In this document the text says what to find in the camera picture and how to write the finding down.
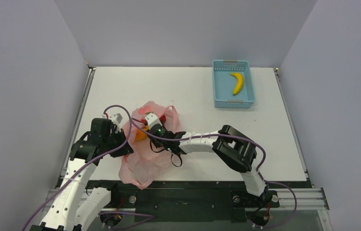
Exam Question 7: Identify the red fake apple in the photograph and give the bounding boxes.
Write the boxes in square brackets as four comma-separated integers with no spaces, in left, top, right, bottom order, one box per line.
[159,115,166,125]

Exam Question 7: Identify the fake orange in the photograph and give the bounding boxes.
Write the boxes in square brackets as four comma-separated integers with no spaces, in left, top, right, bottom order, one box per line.
[135,126,149,141]

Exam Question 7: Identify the pink plastic bag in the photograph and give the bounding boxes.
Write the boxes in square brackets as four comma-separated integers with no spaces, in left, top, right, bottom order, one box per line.
[119,101,182,189]

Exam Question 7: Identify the yellow fake banana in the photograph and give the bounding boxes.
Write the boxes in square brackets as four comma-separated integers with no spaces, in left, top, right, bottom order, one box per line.
[229,73,244,95]

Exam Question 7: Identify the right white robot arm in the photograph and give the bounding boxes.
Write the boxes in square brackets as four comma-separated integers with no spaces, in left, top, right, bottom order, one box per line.
[147,124,268,205]

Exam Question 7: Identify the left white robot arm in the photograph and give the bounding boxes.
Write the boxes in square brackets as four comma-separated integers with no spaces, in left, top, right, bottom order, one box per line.
[30,114,133,231]

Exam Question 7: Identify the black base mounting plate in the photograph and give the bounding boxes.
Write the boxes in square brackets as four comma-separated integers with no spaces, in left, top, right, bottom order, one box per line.
[83,180,280,222]

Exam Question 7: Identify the light blue plastic basket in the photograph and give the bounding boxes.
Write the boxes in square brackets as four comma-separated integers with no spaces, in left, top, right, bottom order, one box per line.
[212,60,256,109]

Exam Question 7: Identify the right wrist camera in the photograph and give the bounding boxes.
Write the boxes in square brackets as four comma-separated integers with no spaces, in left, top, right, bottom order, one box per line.
[145,113,162,128]

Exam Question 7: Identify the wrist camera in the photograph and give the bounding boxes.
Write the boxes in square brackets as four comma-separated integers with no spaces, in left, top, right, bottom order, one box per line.
[145,113,162,128]
[109,113,123,128]

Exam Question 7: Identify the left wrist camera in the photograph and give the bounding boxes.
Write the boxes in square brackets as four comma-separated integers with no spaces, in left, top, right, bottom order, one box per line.
[109,113,123,128]

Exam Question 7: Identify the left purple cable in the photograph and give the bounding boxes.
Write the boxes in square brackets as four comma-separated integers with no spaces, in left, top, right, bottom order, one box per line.
[21,104,133,231]

